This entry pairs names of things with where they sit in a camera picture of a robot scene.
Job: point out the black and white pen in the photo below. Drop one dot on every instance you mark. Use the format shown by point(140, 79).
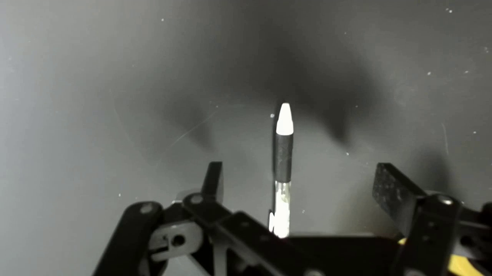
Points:
point(283, 142)

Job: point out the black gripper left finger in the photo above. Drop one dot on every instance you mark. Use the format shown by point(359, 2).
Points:
point(219, 241)

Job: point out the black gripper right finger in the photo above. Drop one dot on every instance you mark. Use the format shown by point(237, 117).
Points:
point(435, 226)

